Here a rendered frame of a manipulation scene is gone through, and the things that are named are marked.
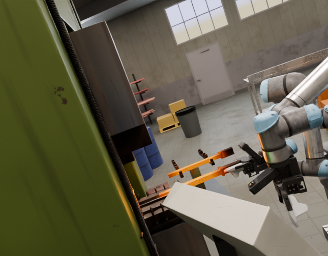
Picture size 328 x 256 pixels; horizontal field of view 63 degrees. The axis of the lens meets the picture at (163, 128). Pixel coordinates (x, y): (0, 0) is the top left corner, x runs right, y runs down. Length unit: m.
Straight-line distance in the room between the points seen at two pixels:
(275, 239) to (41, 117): 0.63
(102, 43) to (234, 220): 0.74
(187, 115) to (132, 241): 5.51
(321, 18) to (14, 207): 11.59
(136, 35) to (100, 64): 10.35
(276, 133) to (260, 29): 10.47
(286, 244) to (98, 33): 0.86
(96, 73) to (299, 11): 10.92
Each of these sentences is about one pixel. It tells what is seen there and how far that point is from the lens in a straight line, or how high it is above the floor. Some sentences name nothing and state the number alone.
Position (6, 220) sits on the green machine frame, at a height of 1.28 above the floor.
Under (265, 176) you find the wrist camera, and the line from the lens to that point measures 0.92.
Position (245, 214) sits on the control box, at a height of 1.19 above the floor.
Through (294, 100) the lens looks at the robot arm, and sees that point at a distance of 1.02.
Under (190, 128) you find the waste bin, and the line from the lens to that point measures 6.35.
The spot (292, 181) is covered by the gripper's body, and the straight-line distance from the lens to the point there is 0.93.
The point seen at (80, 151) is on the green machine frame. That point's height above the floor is 1.39.
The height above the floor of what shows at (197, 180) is 1.01.
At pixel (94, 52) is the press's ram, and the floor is 1.67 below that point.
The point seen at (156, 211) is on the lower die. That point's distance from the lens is 1.21.
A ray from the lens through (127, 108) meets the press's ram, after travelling 1.02.
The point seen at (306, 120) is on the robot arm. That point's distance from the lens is 0.90.
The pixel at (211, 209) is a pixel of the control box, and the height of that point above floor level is 1.18.
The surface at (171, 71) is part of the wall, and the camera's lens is 11.06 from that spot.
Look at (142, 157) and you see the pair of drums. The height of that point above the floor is 0.39.
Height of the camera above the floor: 1.49
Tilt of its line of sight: 9 degrees down
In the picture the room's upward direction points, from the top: 20 degrees counter-clockwise
